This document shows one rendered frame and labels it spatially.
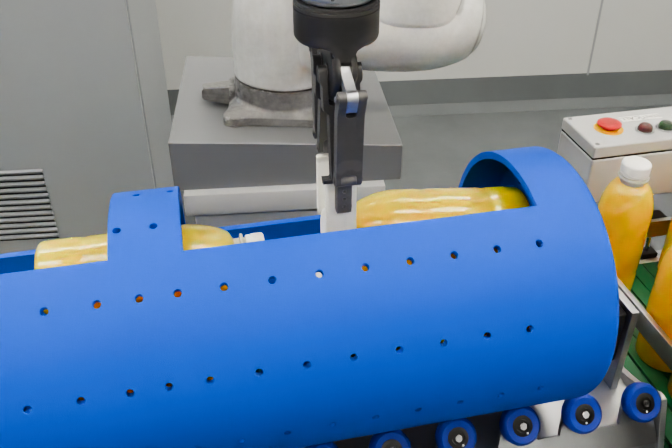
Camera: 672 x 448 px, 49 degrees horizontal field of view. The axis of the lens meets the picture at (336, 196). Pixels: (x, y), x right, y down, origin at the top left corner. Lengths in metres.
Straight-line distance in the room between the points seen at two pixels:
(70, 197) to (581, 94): 2.56
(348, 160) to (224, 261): 0.14
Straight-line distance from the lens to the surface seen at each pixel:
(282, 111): 1.18
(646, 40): 4.00
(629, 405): 0.93
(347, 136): 0.63
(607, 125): 1.18
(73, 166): 2.40
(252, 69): 1.17
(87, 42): 2.21
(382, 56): 1.16
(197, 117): 1.22
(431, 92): 3.70
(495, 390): 0.75
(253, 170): 1.16
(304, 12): 0.62
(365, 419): 0.73
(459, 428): 0.84
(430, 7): 1.14
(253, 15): 1.14
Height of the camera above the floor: 1.62
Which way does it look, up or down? 33 degrees down
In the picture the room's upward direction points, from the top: straight up
